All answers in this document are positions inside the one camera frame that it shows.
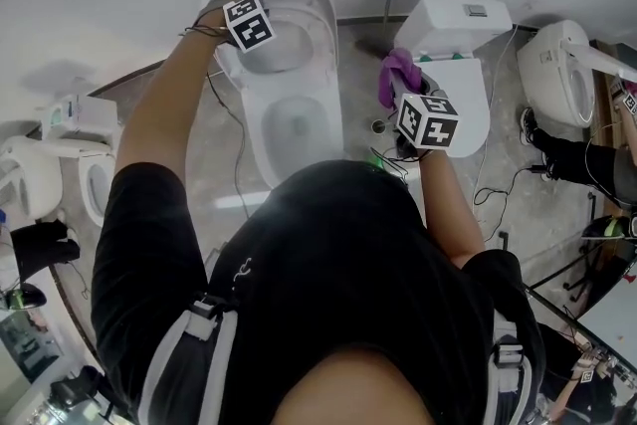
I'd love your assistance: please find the purple cloth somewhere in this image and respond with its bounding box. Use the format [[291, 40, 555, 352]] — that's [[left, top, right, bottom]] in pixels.
[[378, 47, 425, 109]]

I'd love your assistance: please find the green bottle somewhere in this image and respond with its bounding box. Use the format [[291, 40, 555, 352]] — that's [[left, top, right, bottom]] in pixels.
[[365, 151, 397, 171]]

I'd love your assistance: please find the person's chin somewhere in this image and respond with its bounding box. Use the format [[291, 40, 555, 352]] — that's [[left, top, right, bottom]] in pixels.
[[270, 345, 427, 425]]

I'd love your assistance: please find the person's left forearm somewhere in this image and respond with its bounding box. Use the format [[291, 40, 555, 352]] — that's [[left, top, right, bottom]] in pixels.
[[117, 7, 235, 188]]

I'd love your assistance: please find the white smart toilet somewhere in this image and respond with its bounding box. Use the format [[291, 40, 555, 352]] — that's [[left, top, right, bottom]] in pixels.
[[516, 18, 637, 130]]

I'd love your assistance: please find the grey backpack strap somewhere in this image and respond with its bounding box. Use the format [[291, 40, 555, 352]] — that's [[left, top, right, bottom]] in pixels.
[[136, 293, 241, 425], [489, 319, 534, 425]]

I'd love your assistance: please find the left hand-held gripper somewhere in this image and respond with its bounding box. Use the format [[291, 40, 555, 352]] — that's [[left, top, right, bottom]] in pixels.
[[218, 0, 278, 55]]

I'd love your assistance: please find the white toilet with labelled tank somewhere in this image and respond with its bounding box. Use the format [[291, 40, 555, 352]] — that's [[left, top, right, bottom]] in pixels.
[[41, 92, 121, 229]]

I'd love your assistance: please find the person's right forearm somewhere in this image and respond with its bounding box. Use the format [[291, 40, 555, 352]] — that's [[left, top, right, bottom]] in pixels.
[[416, 147, 488, 268]]

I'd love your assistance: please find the wooden door frame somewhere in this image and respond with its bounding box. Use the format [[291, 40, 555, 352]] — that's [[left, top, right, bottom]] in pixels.
[[591, 39, 629, 150]]

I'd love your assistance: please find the white closed toilet with tank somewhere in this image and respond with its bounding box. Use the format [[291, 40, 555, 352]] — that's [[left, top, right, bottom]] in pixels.
[[394, 0, 514, 159]]

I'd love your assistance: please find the person's black shirt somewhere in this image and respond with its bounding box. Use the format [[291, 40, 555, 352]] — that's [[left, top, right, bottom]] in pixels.
[[89, 157, 548, 425]]

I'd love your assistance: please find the black framed mirror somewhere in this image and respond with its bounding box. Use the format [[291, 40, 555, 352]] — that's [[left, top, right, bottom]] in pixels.
[[525, 283, 637, 425]]

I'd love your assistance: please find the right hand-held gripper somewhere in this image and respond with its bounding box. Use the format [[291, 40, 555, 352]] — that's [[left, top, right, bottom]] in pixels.
[[389, 64, 461, 161]]

